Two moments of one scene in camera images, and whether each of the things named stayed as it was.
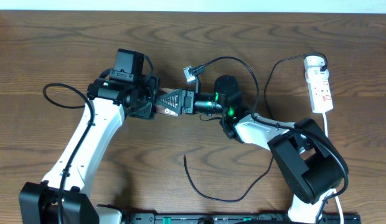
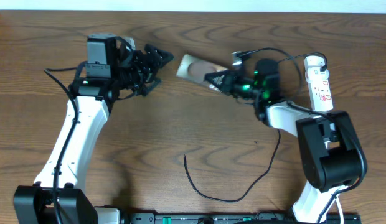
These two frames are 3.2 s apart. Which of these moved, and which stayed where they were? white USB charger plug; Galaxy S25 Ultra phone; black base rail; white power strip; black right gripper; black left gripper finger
Moved: black right gripper; Galaxy S25 Ultra phone; black left gripper finger
Stayed: white USB charger plug; black base rail; white power strip
